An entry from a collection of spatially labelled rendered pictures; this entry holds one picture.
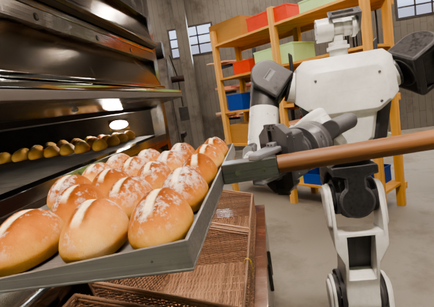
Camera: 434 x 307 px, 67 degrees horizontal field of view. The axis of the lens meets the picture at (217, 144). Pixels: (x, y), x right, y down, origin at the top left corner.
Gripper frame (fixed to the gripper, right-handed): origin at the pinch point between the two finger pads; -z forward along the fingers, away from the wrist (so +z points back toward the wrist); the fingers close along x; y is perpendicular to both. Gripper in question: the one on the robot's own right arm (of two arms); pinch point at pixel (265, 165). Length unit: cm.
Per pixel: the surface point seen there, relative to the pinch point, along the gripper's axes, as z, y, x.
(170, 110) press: 321, 406, -8
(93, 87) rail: 5, 59, -22
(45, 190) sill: -12, 66, 4
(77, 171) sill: 2, 76, 2
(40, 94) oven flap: -15, 45, -20
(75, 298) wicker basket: -13, 63, 35
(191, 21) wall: 571, 558, -212
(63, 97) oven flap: -8, 50, -19
